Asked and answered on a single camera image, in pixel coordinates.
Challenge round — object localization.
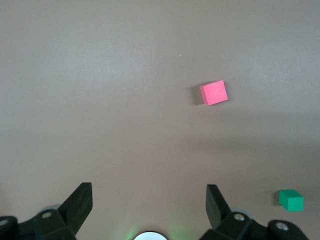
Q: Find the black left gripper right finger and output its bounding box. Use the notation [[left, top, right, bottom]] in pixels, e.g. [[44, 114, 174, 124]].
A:
[[199, 184, 307, 240]]

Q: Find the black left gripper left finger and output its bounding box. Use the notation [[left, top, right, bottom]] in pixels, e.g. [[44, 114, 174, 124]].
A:
[[0, 182, 94, 240]]

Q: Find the green foam cube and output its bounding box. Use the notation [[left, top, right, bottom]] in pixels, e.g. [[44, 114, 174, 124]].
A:
[[278, 189, 305, 212]]

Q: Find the brown table mat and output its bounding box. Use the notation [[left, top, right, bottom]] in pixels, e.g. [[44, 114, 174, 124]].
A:
[[0, 0, 320, 240]]

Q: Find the pink foam cube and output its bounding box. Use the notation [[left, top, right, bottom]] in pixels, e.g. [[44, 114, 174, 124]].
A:
[[199, 79, 229, 106]]

